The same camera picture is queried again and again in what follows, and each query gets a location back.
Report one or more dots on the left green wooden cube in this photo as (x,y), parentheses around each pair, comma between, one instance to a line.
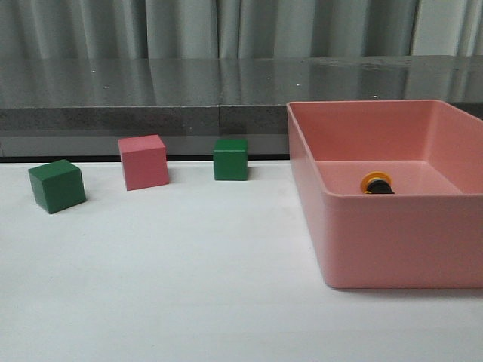
(57,186)

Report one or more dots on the green wooden cube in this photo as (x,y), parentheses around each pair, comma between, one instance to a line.
(230,158)
(57,186)

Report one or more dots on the grey stone ledge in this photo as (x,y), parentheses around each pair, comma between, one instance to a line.
(79,109)

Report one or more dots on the yellow push button switch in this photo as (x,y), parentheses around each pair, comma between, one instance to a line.
(376,183)

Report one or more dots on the pink plastic bin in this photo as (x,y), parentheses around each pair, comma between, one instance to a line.
(428,234)

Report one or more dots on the grey curtain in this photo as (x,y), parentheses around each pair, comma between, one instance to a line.
(238,29)

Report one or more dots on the pink wooden cube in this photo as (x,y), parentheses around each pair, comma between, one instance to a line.
(144,162)

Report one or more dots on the right green wooden cube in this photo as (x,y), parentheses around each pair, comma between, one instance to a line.
(230,158)

